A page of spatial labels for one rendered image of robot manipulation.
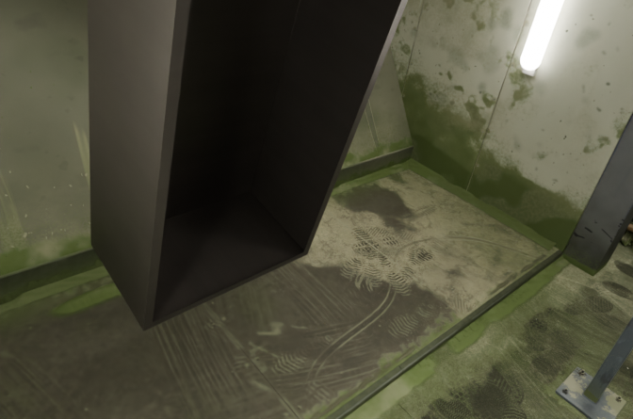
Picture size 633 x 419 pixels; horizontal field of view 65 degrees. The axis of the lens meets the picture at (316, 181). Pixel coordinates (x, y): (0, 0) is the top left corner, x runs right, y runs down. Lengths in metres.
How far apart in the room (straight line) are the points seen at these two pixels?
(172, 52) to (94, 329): 1.40
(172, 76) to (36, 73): 1.41
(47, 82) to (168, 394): 1.29
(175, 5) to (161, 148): 0.29
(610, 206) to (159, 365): 2.20
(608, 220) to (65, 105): 2.57
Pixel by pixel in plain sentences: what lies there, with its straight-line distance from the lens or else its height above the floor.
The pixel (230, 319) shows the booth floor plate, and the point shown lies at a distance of 2.08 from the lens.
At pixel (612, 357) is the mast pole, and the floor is 0.24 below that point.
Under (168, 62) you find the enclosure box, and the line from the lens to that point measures 0.91.
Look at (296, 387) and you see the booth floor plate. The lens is 1.89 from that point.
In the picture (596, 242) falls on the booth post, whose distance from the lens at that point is 2.95.
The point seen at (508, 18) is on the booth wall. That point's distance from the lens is 2.93.
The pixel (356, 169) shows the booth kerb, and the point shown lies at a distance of 3.01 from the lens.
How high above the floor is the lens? 1.56
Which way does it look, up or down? 30 degrees down
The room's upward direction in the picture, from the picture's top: 9 degrees clockwise
